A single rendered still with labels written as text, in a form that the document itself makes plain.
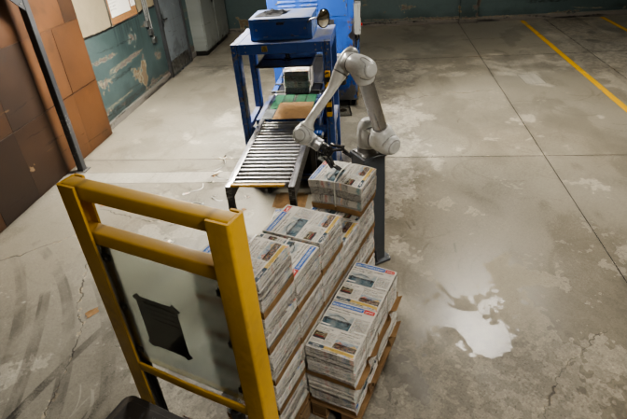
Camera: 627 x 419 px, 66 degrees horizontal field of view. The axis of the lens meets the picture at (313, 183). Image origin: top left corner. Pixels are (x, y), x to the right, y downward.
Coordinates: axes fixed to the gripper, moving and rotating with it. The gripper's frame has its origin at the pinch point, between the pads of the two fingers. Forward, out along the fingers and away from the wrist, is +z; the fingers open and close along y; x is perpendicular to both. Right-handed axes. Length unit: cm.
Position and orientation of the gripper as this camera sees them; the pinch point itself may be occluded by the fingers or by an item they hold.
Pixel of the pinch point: (346, 162)
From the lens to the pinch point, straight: 318.9
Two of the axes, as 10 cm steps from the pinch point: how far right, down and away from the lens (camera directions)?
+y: -3.7, 6.7, 6.4
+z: 8.2, 5.6, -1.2
